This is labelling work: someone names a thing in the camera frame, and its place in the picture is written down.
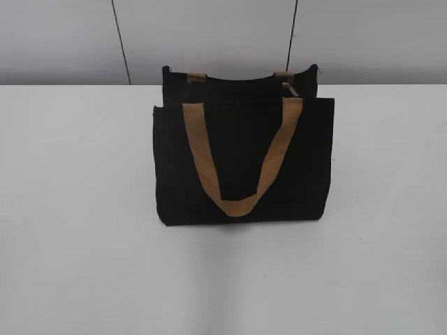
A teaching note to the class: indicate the silver zipper pull with ring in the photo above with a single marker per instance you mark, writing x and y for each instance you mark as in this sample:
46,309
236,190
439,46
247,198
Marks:
288,86

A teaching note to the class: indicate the black fabric tote bag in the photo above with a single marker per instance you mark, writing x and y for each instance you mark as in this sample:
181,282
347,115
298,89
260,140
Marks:
241,151

